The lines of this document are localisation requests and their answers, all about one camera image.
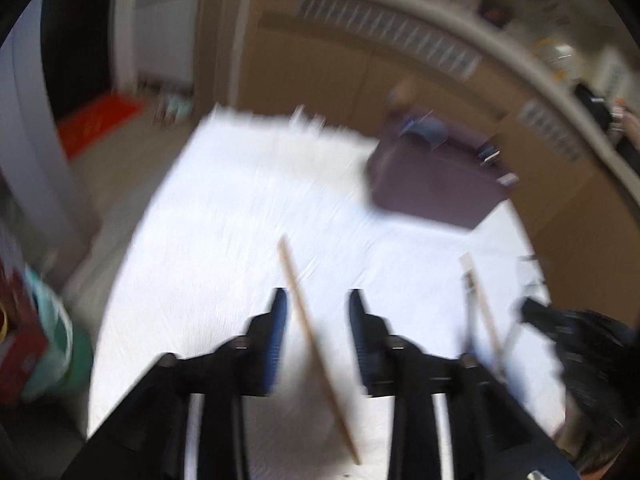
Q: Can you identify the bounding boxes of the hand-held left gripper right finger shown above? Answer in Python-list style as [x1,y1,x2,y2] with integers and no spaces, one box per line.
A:
[348,288,581,480]

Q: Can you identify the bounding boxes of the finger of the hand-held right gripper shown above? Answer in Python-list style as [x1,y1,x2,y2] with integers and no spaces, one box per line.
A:
[520,297,557,331]

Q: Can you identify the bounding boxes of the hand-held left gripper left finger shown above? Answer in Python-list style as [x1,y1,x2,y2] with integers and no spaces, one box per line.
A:
[60,287,290,480]

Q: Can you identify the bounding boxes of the wooden chopstick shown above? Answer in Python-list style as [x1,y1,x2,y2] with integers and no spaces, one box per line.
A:
[460,253,508,376]
[278,236,362,465]

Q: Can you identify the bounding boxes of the purple utensil holder box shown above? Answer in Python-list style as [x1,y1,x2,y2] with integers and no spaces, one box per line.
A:
[365,110,521,231]

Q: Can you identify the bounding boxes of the white textured cloth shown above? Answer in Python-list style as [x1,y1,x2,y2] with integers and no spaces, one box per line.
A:
[85,105,568,480]

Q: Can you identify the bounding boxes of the short grey vent grille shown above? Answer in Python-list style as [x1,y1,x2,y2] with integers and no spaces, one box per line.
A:
[517,100,588,163]

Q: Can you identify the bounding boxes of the green plastic bag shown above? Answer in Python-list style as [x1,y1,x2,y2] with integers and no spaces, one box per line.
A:
[20,265,96,403]

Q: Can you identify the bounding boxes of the patterned slippers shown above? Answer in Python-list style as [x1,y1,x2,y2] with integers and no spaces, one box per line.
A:
[155,95,193,126]

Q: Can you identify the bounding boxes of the yellow-rimmed glass lid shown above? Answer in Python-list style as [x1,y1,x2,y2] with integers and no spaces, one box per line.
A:
[535,37,583,83]

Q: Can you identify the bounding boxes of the red box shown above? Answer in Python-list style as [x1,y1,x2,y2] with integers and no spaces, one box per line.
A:
[0,270,48,406]

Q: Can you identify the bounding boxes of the brown kitchen cabinet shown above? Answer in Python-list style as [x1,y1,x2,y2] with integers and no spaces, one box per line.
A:
[200,0,640,311]

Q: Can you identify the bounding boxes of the red door mat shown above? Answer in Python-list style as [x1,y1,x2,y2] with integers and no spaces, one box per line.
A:
[57,92,148,161]

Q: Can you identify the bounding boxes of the long grey vent grille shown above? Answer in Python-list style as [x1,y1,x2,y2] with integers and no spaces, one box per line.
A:
[297,0,481,81]

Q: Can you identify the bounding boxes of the white kitchen countertop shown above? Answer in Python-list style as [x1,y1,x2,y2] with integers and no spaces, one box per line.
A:
[250,0,640,196]

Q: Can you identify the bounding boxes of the white shoe cabinet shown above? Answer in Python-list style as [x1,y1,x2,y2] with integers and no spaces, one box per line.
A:
[112,0,201,91]

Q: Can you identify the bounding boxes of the dark-handled utensil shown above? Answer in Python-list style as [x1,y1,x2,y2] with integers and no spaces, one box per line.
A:
[462,272,482,361]

